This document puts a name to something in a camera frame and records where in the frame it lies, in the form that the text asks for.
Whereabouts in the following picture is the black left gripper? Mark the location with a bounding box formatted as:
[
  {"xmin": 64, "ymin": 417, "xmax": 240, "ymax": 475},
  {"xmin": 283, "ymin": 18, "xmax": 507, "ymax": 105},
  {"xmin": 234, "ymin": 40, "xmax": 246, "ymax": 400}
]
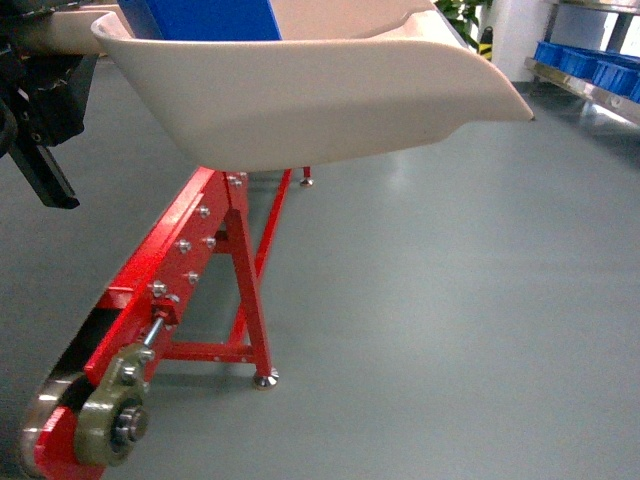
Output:
[{"xmin": 1, "ymin": 42, "xmax": 98, "ymax": 209}]

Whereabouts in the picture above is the blue plastic canister part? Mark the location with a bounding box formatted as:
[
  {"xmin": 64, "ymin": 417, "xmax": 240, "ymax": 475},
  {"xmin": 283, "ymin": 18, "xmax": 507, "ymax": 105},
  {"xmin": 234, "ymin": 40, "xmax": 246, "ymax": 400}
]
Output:
[{"xmin": 118, "ymin": 0, "xmax": 281, "ymax": 41}]

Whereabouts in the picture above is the beige plastic dustpan tray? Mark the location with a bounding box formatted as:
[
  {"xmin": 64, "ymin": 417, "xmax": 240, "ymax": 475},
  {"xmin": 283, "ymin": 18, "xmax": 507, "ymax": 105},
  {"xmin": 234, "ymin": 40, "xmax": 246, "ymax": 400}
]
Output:
[{"xmin": 10, "ymin": 1, "xmax": 533, "ymax": 172}]

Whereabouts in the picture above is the steel shelf rack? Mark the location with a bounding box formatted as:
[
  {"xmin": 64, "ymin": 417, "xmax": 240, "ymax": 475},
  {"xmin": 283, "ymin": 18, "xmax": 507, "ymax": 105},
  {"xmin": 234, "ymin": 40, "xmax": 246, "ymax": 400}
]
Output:
[{"xmin": 525, "ymin": 1, "xmax": 639, "ymax": 124}]

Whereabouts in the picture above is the blue bin lower shelf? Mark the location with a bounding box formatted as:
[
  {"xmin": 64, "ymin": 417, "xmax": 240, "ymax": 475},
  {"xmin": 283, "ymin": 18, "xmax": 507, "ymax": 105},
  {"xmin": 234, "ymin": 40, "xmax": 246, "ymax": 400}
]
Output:
[{"xmin": 533, "ymin": 41, "xmax": 639, "ymax": 103}]

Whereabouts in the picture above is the green potted plant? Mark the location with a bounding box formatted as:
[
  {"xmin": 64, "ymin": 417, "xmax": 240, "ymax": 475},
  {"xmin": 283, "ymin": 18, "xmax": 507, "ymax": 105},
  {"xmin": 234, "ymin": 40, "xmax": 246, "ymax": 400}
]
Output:
[{"xmin": 434, "ymin": 0, "xmax": 493, "ymax": 50}]

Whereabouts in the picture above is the yellow black traffic cone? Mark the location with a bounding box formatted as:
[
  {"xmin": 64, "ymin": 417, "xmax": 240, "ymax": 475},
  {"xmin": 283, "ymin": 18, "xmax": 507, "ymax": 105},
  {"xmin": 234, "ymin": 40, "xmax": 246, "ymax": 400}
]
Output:
[{"xmin": 477, "ymin": 26, "xmax": 494, "ymax": 62}]

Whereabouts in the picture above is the red conveyor frame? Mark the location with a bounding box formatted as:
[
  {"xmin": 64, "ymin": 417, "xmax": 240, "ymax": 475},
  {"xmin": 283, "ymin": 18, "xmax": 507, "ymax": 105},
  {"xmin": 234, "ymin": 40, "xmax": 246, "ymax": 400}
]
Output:
[{"xmin": 19, "ymin": 168, "xmax": 292, "ymax": 479}]

